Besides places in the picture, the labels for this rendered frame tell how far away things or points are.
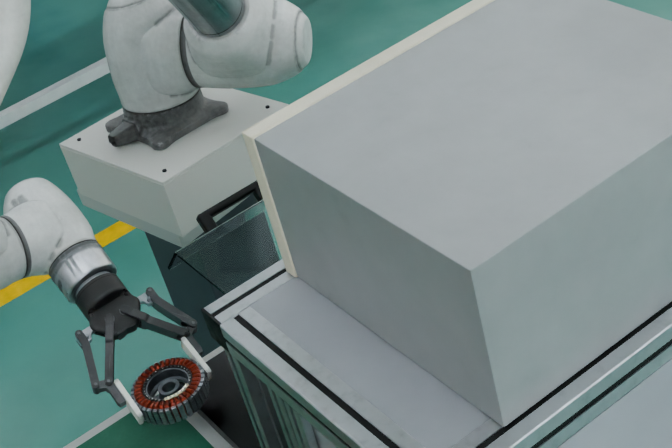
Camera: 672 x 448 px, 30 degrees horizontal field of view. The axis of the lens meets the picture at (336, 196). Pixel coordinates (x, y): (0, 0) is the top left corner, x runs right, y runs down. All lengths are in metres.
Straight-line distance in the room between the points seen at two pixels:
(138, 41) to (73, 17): 2.98
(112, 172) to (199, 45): 0.32
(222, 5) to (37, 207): 0.46
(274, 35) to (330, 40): 2.25
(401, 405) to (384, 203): 0.22
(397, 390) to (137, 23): 1.15
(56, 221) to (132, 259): 1.71
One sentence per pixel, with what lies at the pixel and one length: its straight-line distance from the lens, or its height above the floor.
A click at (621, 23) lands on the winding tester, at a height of 1.32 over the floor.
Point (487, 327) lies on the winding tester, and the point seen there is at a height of 1.25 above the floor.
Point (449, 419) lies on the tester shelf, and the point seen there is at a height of 1.11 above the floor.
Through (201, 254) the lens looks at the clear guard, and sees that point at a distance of 1.68.
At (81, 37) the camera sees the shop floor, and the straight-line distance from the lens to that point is 5.07.
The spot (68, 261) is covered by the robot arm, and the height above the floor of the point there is 0.98.
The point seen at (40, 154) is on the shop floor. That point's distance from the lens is 4.35.
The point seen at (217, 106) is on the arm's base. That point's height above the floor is 0.87.
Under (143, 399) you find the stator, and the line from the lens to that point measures 1.86.
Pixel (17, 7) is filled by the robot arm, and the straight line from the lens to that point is 1.90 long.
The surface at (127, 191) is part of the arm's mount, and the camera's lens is 2.37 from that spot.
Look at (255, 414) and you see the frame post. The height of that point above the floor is 0.93.
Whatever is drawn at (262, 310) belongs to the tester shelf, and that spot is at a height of 1.11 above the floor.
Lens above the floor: 2.02
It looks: 34 degrees down
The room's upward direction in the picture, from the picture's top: 16 degrees counter-clockwise
